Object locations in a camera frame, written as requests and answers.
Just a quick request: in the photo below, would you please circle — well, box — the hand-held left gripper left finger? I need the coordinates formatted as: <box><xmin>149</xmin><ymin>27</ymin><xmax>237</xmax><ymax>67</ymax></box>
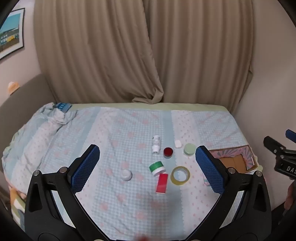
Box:
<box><xmin>24</xmin><ymin>144</ymin><xmax>110</xmax><ymax>241</ymax></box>

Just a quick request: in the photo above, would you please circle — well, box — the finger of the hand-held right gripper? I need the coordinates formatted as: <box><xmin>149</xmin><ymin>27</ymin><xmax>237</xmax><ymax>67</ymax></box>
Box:
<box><xmin>285</xmin><ymin>129</ymin><xmax>296</xmax><ymax>142</ymax></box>
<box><xmin>263</xmin><ymin>136</ymin><xmax>286</xmax><ymax>155</ymax></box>

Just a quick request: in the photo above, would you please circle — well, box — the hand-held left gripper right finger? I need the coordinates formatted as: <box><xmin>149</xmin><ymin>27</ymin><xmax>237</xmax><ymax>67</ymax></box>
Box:
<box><xmin>185</xmin><ymin>146</ymin><xmax>272</xmax><ymax>241</ymax></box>

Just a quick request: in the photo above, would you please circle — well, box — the pink cardboard box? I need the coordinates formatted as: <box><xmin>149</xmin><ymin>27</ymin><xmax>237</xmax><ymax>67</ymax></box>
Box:
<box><xmin>209</xmin><ymin>145</ymin><xmax>259</xmax><ymax>173</ymax></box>

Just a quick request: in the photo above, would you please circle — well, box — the person's right hand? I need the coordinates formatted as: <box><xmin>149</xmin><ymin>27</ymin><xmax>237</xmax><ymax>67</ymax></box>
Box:
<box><xmin>284</xmin><ymin>185</ymin><xmax>296</xmax><ymax>209</ymax></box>

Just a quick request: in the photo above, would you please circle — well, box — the pale green round lid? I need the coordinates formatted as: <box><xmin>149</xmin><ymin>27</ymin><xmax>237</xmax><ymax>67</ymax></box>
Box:
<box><xmin>184</xmin><ymin>143</ymin><xmax>196</xmax><ymax>156</ymax></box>

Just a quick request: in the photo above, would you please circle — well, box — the yellow tape roll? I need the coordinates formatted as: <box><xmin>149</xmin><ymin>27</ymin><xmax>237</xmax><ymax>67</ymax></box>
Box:
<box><xmin>170</xmin><ymin>166</ymin><xmax>191</xmax><ymax>186</ymax></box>

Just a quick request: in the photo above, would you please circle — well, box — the blue pink checked blanket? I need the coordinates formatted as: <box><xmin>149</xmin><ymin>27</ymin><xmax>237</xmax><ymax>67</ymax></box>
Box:
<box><xmin>1</xmin><ymin>102</ymin><xmax>263</xmax><ymax>240</ymax></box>

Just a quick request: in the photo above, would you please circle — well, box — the red rectangular box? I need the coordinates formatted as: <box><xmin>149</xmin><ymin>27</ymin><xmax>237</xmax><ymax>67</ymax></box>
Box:
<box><xmin>156</xmin><ymin>173</ymin><xmax>168</xmax><ymax>194</ymax></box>

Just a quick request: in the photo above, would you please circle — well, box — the white jar with green lid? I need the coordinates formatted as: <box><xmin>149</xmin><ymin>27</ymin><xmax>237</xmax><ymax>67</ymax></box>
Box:
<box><xmin>149</xmin><ymin>161</ymin><xmax>166</xmax><ymax>177</ymax></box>

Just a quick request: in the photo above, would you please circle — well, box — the small white bottle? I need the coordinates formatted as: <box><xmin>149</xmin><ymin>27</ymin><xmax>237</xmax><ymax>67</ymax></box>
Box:
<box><xmin>152</xmin><ymin>136</ymin><xmax>161</xmax><ymax>155</ymax></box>

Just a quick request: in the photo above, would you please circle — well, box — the blue dotted packet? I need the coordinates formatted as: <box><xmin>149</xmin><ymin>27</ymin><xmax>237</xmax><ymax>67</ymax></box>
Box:
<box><xmin>54</xmin><ymin>102</ymin><xmax>72</xmax><ymax>113</ymax></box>

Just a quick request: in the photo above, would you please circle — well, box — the colourful printed cloth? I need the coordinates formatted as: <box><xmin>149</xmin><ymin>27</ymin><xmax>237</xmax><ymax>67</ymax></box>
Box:
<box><xmin>9</xmin><ymin>184</ymin><xmax>26</xmax><ymax>224</ymax></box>

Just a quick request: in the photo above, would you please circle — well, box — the grey upholstered headboard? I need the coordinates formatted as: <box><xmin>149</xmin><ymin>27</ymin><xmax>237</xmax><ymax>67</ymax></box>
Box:
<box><xmin>0</xmin><ymin>74</ymin><xmax>55</xmax><ymax>154</ymax></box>

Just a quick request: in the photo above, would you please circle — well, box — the small orange white item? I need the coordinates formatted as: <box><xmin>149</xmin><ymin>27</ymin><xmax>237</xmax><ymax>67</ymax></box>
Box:
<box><xmin>8</xmin><ymin>81</ymin><xmax>19</xmax><ymax>95</ymax></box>

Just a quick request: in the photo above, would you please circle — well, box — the framed wall picture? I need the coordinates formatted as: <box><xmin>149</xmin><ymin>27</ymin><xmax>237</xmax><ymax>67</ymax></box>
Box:
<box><xmin>0</xmin><ymin>8</ymin><xmax>26</xmax><ymax>61</ymax></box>

